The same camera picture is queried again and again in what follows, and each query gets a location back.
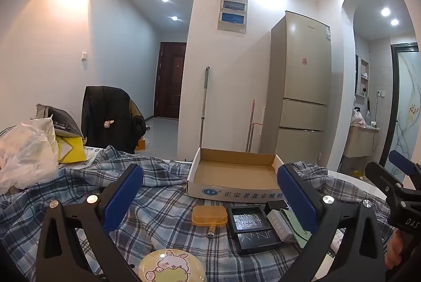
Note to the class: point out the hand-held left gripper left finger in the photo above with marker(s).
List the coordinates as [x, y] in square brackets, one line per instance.
[121, 196]

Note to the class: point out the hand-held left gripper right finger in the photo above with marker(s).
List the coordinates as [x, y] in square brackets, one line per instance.
[296, 196]

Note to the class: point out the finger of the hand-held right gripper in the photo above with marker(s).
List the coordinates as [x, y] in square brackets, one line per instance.
[400, 162]
[381, 174]

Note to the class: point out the long grey box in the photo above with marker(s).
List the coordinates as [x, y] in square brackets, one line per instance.
[279, 226]

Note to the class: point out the green pouch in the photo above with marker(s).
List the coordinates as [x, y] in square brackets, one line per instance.
[302, 238]

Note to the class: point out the black square display box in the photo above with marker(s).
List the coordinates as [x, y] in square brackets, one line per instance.
[246, 219]

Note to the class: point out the long black cosmetic box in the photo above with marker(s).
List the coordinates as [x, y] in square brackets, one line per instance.
[256, 240]

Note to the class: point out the shallow cardboard box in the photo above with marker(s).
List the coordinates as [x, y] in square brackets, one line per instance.
[230, 170]

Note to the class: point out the round cream tin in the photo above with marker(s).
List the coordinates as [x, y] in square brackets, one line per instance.
[171, 265]

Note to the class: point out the orange translucent plastic box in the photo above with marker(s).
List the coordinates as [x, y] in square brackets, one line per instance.
[210, 215]

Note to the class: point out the person's right hand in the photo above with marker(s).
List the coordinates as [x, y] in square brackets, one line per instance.
[394, 250]

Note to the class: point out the small black box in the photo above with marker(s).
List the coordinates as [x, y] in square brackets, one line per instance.
[276, 205]

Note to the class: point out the beige sink cabinet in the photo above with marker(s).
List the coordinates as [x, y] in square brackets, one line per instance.
[360, 140]

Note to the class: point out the blue plaid cloth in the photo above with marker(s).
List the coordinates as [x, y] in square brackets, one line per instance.
[164, 200]

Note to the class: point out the white printed carton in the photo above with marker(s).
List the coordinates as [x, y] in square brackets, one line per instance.
[95, 155]

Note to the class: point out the small orange floor box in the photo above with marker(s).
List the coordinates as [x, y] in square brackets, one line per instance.
[142, 144]

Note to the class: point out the floral glass door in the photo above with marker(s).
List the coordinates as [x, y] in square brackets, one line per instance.
[406, 104]

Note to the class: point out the pink plastic bag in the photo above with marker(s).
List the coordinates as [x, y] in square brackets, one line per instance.
[358, 117]

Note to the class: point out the yellow envelope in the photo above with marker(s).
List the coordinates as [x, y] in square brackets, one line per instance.
[74, 150]

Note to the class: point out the black jacket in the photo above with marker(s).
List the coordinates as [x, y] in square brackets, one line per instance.
[105, 114]

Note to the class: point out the brown cloth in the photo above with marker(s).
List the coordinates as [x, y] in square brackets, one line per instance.
[135, 109]

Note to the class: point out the metal nail clipper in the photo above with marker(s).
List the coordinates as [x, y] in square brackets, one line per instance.
[210, 231]

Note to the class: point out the grey bag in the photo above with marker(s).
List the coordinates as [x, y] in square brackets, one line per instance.
[62, 119]

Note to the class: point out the white plastic bag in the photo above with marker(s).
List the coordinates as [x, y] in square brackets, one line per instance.
[26, 150]

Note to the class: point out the beige refrigerator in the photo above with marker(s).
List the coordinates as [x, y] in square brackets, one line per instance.
[302, 81]

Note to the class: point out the dark wooden door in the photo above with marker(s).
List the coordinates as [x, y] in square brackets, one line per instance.
[169, 81]

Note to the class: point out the white wall outlet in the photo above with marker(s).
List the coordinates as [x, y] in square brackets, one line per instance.
[381, 93]

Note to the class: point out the wall niche shelf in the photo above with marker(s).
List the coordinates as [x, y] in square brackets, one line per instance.
[362, 76]

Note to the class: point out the wall electrical panel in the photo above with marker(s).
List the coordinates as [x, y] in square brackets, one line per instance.
[233, 14]

